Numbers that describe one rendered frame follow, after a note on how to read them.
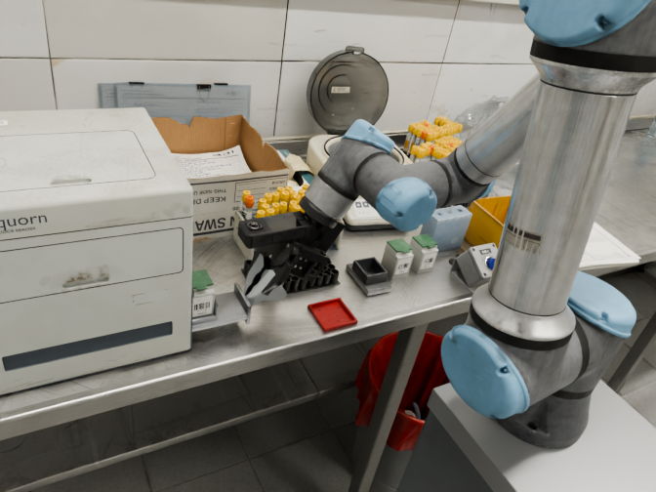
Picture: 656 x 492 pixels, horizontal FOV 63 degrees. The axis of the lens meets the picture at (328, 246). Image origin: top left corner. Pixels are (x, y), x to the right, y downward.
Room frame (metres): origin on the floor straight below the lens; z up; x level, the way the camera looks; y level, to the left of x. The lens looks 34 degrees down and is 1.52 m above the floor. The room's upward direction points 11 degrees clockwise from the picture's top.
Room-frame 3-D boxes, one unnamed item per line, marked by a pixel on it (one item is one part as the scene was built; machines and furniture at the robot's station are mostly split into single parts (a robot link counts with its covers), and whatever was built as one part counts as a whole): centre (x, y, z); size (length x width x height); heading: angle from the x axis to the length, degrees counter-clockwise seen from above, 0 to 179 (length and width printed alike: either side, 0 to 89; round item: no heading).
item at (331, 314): (0.74, -0.03, 0.88); 0.07 x 0.07 x 0.01; 34
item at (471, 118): (1.64, -0.39, 0.97); 0.26 x 0.17 x 0.19; 145
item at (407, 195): (0.71, -0.09, 1.16); 0.11 x 0.11 x 0.08; 39
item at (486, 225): (1.10, -0.39, 0.93); 0.13 x 0.13 x 0.10; 31
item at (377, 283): (0.87, -0.09, 0.89); 0.09 x 0.05 x 0.04; 33
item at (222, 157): (1.05, 0.28, 0.95); 0.29 x 0.25 x 0.15; 34
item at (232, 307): (0.63, 0.21, 0.92); 0.21 x 0.07 x 0.05; 124
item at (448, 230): (1.03, -0.25, 0.92); 0.10 x 0.07 x 0.10; 126
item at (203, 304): (0.64, 0.19, 0.95); 0.05 x 0.04 x 0.06; 34
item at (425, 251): (0.95, -0.20, 0.91); 0.05 x 0.04 x 0.07; 34
